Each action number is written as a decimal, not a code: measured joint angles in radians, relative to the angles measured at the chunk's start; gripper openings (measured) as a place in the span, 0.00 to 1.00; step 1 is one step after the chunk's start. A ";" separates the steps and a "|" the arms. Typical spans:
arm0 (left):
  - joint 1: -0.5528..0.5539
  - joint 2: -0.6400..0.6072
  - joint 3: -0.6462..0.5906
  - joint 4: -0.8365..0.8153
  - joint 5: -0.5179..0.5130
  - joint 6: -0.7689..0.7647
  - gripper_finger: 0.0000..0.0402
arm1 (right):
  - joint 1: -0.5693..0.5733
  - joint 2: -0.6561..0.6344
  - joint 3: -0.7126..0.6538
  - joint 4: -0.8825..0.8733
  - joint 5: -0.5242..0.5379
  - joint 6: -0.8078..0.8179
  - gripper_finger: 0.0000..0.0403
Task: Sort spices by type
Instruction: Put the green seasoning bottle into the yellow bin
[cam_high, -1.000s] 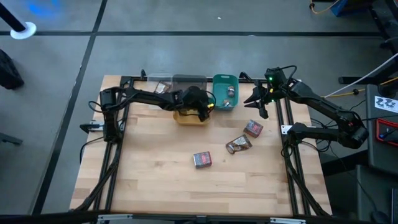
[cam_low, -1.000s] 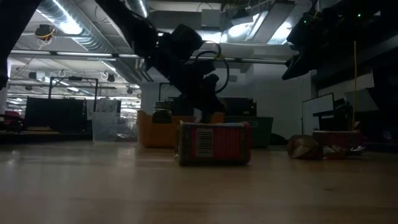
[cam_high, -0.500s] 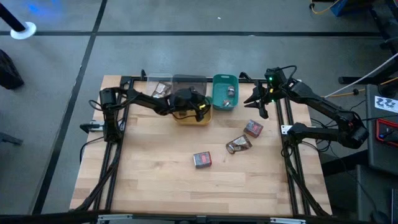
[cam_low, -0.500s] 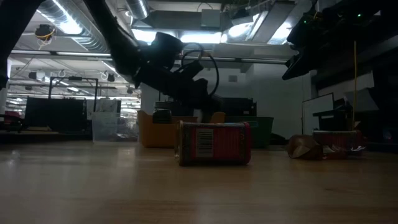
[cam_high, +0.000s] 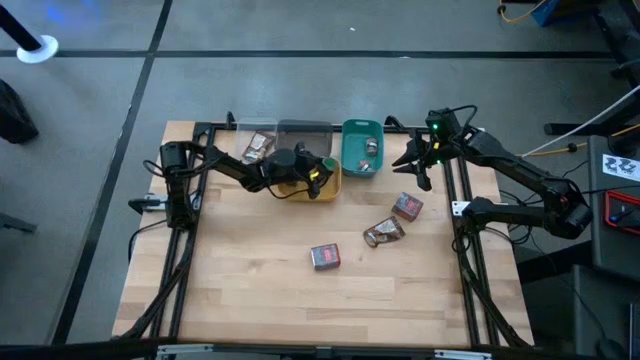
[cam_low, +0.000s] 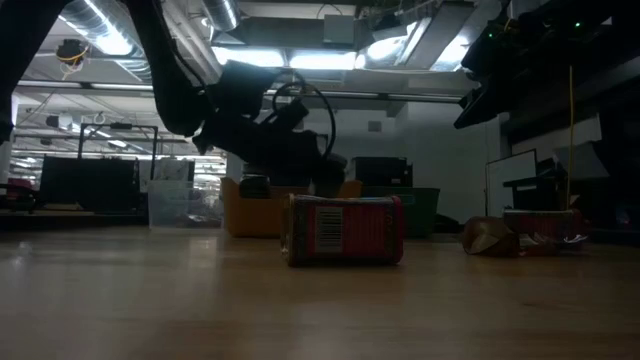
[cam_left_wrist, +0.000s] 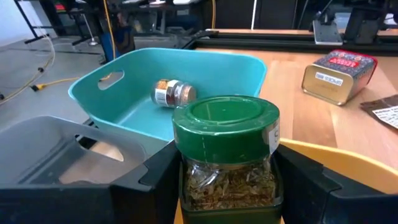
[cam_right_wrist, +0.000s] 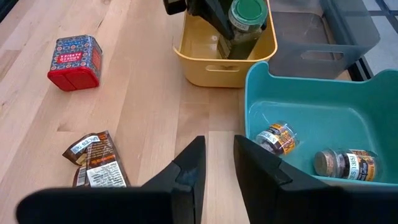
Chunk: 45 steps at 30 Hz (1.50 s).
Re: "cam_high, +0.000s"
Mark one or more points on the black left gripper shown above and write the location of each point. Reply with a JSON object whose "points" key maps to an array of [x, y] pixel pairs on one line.
{"points": [[290, 170]]}

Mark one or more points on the red framed device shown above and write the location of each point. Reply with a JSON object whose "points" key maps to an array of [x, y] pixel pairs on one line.
{"points": [[622, 212]]}

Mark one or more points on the brown spice packet marked 9 6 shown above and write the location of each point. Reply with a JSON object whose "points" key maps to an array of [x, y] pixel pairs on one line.
{"points": [[257, 146]]}

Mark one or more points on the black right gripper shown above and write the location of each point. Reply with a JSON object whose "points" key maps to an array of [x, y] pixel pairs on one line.
{"points": [[432, 150]]}

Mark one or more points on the white round pole base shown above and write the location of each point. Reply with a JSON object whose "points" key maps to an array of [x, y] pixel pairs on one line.
{"points": [[42, 50]]}

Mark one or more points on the brown spice packet marked 9 3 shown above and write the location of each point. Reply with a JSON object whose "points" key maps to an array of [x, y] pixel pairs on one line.
{"points": [[384, 232]]}

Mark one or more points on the white printed sticker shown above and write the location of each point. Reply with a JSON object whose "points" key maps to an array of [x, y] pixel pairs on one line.
{"points": [[620, 167]]}

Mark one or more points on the clear plastic bin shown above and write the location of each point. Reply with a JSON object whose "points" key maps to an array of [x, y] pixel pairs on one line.
{"points": [[245, 125]]}

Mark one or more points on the small spice jar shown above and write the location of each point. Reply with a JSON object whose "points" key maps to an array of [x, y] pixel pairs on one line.
{"points": [[364, 165]]}

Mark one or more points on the blue box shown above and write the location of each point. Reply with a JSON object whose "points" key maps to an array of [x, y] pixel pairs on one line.
{"points": [[560, 10]]}

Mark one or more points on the black clamp mount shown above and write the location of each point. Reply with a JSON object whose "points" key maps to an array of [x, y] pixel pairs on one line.
{"points": [[147, 203]]}

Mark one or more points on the white metal bracket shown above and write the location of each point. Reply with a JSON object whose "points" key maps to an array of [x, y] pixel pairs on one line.
{"points": [[460, 208]]}

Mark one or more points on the red spice box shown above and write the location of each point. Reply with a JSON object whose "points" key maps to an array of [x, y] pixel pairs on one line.
{"points": [[407, 206], [325, 257]]}

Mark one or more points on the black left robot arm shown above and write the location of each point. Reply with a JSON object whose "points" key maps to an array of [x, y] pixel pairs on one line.
{"points": [[225, 162]]}

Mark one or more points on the yellow plastic bin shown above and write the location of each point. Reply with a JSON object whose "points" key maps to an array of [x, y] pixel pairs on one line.
{"points": [[330, 192]]}

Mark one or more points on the black pole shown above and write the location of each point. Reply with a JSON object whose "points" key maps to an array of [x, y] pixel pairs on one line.
{"points": [[15, 30]]}

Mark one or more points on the teal plastic bin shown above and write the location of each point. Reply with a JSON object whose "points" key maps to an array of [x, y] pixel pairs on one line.
{"points": [[352, 150]]}

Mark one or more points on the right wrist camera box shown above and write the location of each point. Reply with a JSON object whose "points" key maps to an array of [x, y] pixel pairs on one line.
{"points": [[442, 121]]}

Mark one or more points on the black side cart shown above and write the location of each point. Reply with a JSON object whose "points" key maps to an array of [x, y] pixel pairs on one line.
{"points": [[615, 250]]}

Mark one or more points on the black aluminium table frame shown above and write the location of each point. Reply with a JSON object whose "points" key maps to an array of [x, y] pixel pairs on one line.
{"points": [[215, 127]]}

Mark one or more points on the smoky grey plastic bin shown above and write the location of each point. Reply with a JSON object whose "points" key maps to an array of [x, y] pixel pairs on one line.
{"points": [[305, 137]]}

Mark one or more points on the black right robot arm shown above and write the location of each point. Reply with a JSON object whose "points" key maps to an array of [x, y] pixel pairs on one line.
{"points": [[520, 170]]}

